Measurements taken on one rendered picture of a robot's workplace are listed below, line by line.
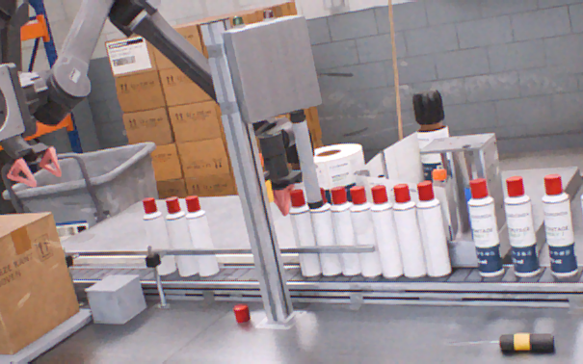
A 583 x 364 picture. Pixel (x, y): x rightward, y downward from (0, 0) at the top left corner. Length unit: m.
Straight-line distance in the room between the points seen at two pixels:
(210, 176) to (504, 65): 2.24
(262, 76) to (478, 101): 4.71
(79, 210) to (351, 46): 2.98
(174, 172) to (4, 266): 3.80
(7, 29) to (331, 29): 4.75
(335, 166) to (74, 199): 2.17
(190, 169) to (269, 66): 4.01
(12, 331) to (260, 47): 0.89
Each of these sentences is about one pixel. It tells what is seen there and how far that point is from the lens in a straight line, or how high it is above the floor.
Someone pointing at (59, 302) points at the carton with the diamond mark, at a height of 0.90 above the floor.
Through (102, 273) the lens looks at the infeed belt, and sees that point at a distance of 2.39.
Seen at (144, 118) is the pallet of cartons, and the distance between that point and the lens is 5.78.
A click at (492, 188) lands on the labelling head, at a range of 1.83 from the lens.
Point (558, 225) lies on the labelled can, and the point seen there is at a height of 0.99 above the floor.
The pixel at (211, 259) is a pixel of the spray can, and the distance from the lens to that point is 2.11.
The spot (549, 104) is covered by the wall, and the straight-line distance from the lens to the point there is 6.24.
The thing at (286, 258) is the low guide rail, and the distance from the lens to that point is 2.04.
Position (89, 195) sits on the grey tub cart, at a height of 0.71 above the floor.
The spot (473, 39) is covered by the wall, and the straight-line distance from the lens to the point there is 6.28.
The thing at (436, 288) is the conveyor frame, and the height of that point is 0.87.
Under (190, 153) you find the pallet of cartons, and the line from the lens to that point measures 5.67.
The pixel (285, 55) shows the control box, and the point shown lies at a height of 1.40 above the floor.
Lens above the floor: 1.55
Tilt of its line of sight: 14 degrees down
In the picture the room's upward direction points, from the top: 12 degrees counter-clockwise
